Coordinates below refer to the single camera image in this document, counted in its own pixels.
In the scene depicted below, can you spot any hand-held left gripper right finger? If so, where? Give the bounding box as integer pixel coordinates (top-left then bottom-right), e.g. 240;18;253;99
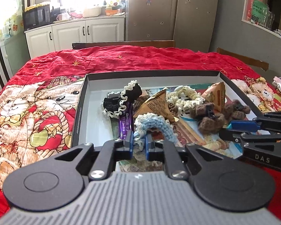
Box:
144;133;243;180

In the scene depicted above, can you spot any purple candy bar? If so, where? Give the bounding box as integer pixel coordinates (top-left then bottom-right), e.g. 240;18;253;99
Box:
118;98;134;141

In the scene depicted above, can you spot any white kitchen cabinet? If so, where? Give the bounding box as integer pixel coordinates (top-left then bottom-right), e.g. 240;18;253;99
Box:
25;16;126;59

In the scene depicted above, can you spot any brown fuzzy scrunchie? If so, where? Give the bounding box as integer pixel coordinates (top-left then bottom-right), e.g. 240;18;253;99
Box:
223;99;251;120
190;102;227;134

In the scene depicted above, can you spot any green poster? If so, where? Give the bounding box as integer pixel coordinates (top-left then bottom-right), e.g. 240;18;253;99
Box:
251;0;267;24

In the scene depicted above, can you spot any cream crocheted scrunchie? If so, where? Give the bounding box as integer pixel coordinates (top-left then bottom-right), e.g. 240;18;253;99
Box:
166;85;205;115

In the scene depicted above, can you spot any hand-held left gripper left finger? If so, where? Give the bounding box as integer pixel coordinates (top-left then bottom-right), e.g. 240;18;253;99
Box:
54;130;134;181

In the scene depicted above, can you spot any blue crocheted scrunchie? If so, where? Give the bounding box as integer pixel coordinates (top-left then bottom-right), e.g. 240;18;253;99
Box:
133;113;176;150

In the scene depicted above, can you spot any silver fridge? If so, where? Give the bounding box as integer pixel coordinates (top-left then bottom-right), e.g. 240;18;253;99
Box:
125;0;220;53

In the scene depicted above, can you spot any yellow cloth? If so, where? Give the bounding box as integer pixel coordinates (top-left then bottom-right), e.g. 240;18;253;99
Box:
25;2;49;12

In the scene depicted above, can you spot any white wall shelf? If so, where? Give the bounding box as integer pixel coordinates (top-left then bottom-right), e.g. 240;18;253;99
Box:
241;0;281;44

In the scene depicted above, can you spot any row of clear glasses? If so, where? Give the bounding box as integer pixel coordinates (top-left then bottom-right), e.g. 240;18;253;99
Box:
258;6;275;30

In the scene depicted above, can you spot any leopard print scrunchie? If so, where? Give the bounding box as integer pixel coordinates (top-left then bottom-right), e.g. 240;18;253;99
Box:
133;94;179;114

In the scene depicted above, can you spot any illustrated book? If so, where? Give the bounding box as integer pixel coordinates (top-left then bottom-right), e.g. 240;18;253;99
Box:
111;84;249;173

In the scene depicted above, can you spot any cream plastic basin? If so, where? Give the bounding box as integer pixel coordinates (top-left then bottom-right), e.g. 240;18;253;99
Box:
82;7;102;18

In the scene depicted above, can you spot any black scrunchie cream lace trim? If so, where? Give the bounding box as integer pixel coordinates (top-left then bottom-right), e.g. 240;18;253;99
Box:
101;80;143;119

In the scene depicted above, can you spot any brown triangular packet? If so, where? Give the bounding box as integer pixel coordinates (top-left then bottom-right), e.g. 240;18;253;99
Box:
133;87;176;122
201;82;226;112

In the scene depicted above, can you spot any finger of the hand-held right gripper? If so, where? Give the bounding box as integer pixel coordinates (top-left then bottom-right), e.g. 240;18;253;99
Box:
219;129;281;144
227;112;281;134

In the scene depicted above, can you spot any red bear printed blanket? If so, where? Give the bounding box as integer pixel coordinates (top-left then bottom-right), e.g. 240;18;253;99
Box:
0;45;281;216

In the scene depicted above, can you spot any black shallow box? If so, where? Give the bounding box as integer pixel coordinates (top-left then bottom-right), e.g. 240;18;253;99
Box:
71;70;266;173

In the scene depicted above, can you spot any black microwave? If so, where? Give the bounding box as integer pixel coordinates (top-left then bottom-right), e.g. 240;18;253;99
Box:
22;4;51;31

